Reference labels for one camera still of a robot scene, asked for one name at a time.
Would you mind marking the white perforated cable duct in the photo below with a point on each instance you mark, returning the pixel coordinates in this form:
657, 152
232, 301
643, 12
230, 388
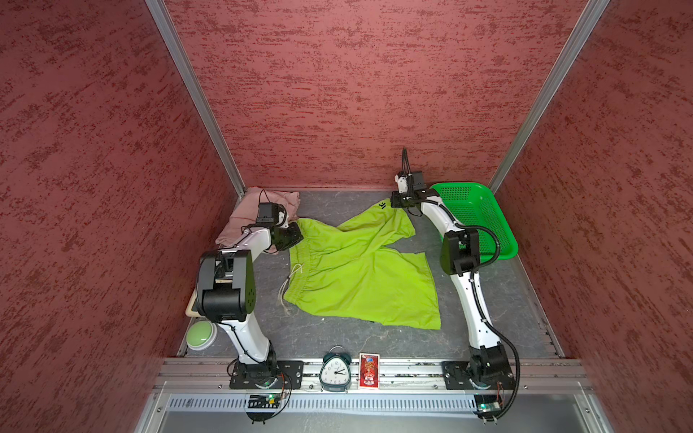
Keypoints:
331, 403

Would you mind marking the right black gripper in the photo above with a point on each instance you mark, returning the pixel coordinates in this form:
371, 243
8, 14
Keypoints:
396, 198

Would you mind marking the right green circuit board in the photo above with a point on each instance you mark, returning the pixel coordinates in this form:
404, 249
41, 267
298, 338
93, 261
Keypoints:
487, 407

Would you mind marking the lime green shorts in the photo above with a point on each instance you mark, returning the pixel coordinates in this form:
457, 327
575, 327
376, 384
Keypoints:
353, 271

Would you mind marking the green circuit board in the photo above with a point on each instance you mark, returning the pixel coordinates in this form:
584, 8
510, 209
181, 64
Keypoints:
264, 402
487, 407

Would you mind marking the green round button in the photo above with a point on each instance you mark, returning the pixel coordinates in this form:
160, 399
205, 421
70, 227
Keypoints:
201, 335

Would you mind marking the beige calculator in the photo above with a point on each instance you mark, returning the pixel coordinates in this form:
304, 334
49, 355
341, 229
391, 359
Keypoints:
191, 309

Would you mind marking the left aluminium corner post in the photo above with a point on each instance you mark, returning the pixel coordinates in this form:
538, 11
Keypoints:
164, 23

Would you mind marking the green plastic basket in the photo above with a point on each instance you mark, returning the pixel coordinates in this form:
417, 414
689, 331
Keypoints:
473, 204

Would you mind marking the right aluminium corner post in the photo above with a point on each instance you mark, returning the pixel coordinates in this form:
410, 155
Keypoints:
587, 22

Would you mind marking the red playing card box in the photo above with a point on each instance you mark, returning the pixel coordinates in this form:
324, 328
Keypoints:
369, 371

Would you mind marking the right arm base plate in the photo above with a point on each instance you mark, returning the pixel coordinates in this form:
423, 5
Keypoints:
457, 374

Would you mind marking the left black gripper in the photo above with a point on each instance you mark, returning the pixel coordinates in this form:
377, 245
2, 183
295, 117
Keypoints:
296, 236

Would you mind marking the aluminium corner post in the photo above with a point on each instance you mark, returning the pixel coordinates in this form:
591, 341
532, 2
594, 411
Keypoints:
587, 22
164, 23

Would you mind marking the pink shorts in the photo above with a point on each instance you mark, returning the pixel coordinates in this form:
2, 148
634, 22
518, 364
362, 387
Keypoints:
246, 212

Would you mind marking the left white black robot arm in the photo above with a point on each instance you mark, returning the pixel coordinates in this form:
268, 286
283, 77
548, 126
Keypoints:
226, 295

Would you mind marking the dark green alarm clock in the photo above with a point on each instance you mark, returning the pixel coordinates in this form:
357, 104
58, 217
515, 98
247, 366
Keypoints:
335, 373

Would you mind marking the aluminium mounting rail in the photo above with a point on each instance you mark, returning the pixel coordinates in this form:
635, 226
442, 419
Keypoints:
538, 376

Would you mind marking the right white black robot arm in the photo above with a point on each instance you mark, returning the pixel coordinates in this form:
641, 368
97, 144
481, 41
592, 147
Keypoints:
465, 250

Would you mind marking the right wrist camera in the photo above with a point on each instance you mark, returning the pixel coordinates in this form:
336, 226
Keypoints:
402, 182

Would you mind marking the left green circuit board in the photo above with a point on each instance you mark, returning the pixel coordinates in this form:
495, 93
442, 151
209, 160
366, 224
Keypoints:
264, 402

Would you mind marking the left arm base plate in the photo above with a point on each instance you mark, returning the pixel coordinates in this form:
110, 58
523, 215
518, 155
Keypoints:
267, 376

